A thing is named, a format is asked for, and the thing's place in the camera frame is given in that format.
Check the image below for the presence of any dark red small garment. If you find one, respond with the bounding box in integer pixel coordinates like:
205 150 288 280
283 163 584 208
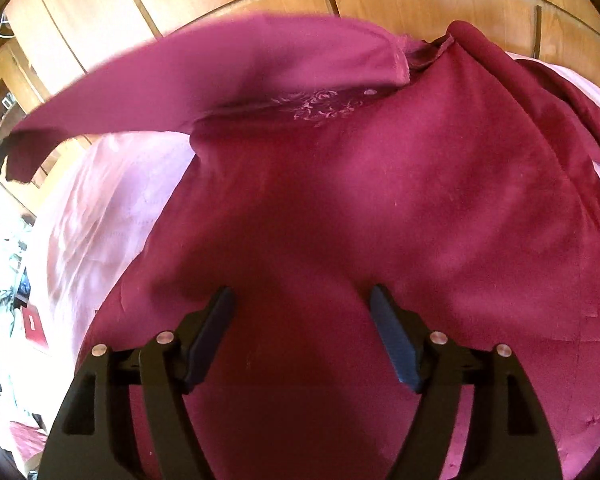
7 15 600 479

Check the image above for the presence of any pink bedspread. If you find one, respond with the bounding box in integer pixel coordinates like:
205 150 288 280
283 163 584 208
9 52 600 480

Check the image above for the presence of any red object on floor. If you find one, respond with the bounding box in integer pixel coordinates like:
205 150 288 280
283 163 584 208
21 304 48 348

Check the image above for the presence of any wooden wall shelf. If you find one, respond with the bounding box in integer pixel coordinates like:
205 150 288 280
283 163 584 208
0 79 26 141

